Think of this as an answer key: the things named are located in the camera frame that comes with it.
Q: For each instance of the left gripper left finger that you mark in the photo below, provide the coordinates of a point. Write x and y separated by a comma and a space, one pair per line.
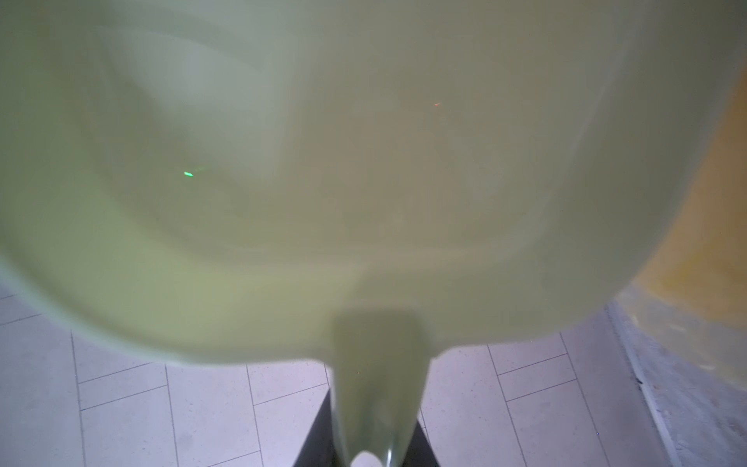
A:
318, 449

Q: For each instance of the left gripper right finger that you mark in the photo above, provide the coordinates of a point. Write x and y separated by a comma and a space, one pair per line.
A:
420, 452

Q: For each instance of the white bin yellow bag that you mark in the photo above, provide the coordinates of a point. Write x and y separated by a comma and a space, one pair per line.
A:
691, 295

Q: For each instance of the light green dustpan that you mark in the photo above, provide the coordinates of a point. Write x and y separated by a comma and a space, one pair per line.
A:
363, 183

